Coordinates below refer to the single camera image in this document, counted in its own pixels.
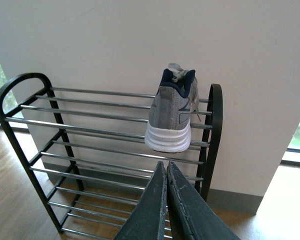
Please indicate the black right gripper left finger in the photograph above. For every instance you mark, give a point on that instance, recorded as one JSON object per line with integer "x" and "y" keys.
{"x": 147, "y": 221}

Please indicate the grey knit sneaker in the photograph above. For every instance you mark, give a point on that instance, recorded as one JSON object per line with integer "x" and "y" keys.
{"x": 168, "y": 128}

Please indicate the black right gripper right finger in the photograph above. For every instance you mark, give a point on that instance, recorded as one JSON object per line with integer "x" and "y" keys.
{"x": 190, "y": 216}

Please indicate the black metal shoe rack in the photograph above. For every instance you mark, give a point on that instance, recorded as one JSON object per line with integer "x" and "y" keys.
{"x": 84, "y": 150}

